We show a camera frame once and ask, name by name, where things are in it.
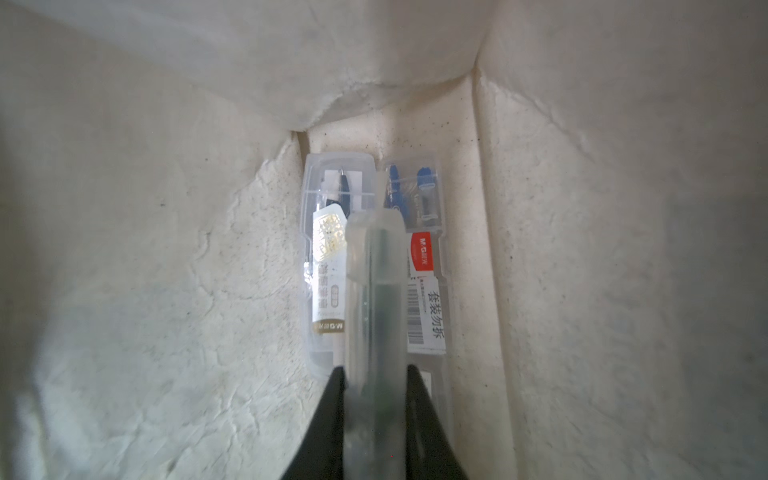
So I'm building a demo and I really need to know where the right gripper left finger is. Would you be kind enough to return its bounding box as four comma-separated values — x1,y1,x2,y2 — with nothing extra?
282,366,346,480

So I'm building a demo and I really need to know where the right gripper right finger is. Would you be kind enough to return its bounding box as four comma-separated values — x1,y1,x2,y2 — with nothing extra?
405,365,468,480

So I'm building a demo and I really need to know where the clear compass case red label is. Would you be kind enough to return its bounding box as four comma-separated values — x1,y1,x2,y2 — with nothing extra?
343,208,407,479

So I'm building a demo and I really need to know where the beige canvas tote bag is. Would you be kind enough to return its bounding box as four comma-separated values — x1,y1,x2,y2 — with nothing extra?
1,1,767,479

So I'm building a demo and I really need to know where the clear compass case gold label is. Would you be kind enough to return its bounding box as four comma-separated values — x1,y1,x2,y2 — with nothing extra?
300,152,376,379

